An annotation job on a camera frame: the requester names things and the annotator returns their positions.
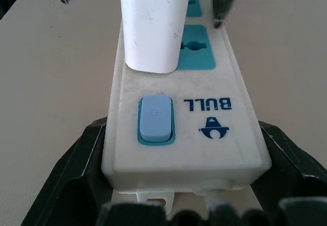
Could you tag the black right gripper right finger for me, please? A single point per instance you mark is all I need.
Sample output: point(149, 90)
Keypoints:
point(293, 169)

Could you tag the white power strip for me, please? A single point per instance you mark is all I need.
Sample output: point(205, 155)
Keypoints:
point(204, 139)

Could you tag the white charger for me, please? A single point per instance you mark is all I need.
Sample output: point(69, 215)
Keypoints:
point(153, 26)

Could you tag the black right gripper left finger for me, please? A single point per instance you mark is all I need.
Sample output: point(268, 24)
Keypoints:
point(66, 180)

